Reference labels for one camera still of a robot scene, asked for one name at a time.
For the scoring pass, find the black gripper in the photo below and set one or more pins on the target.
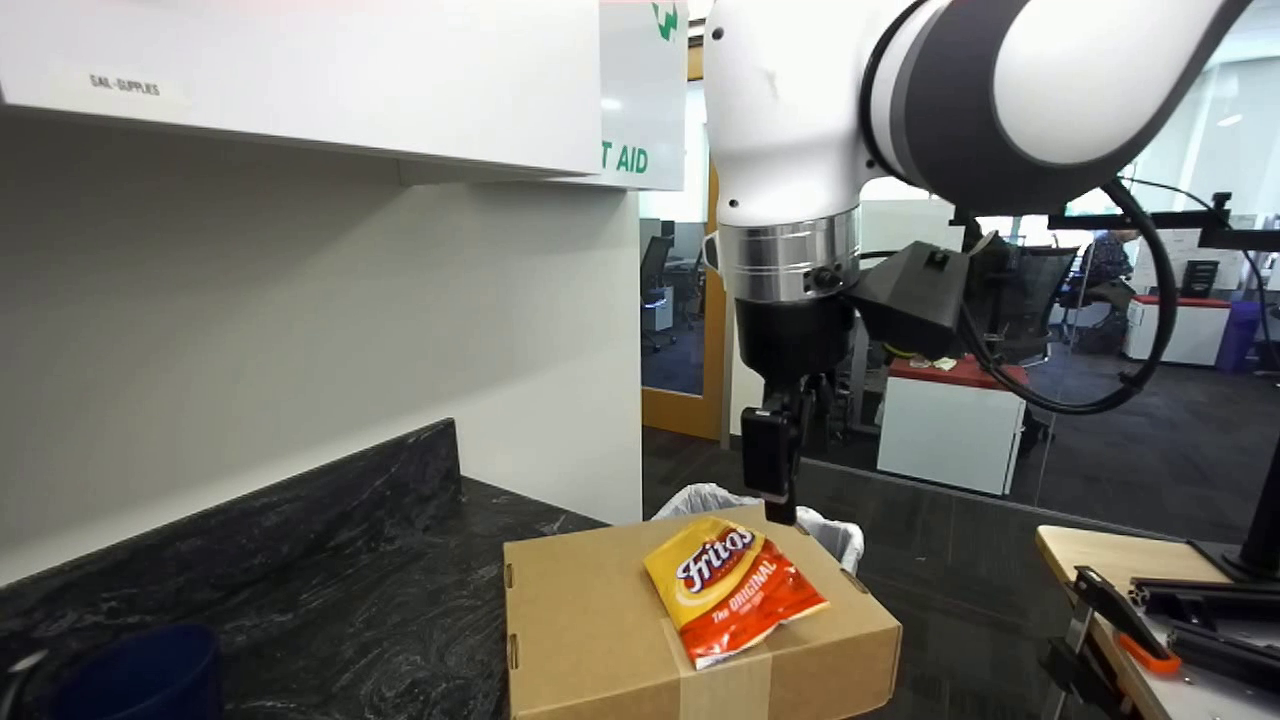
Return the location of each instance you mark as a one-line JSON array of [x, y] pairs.
[[786, 347]]

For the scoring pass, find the yellow orange Fritos chip bag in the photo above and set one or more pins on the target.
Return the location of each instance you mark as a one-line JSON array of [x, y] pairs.
[[725, 588]]

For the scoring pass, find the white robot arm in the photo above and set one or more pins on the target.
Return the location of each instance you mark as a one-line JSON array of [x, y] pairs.
[[995, 104]]

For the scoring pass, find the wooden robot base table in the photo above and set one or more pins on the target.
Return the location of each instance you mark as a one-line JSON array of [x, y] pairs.
[[1220, 626]]

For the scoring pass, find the brown cardboard box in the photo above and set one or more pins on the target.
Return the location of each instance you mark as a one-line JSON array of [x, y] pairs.
[[588, 639]]

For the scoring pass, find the orange black clamp left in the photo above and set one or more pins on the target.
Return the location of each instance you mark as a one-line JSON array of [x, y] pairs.
[[1127, 623]]

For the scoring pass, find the first aid sign cabinet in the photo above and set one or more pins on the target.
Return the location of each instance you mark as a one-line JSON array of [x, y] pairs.
[[640, 98]]

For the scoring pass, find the dark blue bowl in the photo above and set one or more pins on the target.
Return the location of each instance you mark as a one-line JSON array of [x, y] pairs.
[[163, 672]]

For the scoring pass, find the white upper wall cabinet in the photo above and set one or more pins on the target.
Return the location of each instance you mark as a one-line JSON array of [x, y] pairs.
[[488, 83]]

